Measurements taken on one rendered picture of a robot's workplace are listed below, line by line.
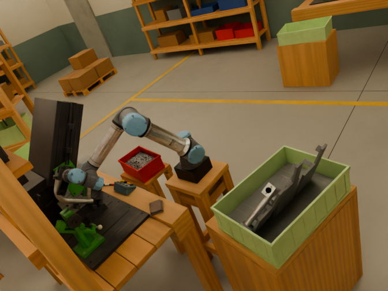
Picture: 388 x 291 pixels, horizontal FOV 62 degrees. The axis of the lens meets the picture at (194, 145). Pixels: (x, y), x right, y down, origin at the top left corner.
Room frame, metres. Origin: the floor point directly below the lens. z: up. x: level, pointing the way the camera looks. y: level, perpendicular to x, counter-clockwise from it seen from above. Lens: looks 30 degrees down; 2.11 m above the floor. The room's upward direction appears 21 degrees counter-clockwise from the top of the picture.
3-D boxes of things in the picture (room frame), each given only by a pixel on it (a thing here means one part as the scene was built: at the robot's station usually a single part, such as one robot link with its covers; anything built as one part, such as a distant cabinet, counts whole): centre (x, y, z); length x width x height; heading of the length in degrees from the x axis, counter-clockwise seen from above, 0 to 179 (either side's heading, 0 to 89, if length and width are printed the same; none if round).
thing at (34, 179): (1.81, 1.07, 1.07); 0.30 x 0.18 x 0.34; 38
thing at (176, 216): (1.98, 0.67, 0.82); 1.50 x 0.14 x 0.15; 38
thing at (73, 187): (1.79, 0.80, 1.17); 0.13 x 0.12 x 0.20; 38
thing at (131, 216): (1.81, 0.89, 0.89); 1.10 x 0.42 x 0.02; 38
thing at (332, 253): (1.30, -0.32, 0.39); 0.68 x 0.52 x 0.79; 118
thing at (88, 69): (8.23, 1.85, 0.37); 1.20 x 0.80 x 0.74; 141
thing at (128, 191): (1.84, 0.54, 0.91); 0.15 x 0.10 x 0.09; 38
